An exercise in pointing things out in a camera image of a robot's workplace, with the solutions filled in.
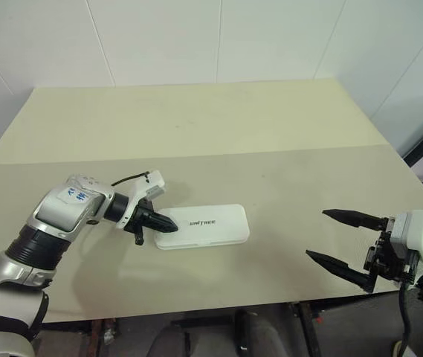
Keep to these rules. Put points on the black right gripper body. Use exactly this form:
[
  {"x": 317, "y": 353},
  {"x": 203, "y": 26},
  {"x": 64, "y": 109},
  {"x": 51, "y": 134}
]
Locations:
[{"x": 386, "y": 266}]

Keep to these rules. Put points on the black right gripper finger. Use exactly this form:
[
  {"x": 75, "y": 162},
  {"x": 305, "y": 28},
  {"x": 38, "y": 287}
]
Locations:
[
  {"x": 341, "y": 267},
  {"x": 356, "y": 219}
]

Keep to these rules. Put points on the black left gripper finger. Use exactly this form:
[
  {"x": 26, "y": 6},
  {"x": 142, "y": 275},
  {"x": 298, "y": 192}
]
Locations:
[
  {"x": 163, "y": 219},
  {"x": 163, "y": 228}
]

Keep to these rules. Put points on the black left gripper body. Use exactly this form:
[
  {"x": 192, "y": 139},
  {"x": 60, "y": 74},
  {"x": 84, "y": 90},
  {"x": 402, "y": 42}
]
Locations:
[{"x": 140, "y": 219}]

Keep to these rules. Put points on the white plastic pencil case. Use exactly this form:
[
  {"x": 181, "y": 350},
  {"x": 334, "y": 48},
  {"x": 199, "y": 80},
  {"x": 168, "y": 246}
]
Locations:
[{"x": 218, "y": 230}]

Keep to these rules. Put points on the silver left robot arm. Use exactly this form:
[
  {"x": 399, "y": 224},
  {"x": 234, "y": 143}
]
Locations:
[{"x": 58, "y": 212}]

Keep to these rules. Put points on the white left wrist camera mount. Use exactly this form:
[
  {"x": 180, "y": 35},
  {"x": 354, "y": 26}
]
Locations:
[{"x": 151, "y": 184}]

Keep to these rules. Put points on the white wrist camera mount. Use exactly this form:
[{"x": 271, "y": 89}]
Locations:
[
  {"x": 151, "y": 184},
  {"x": 419, "y": 230}
]

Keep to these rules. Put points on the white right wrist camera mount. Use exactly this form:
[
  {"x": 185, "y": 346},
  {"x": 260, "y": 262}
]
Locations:
[{"x": 419, "y": 230}]

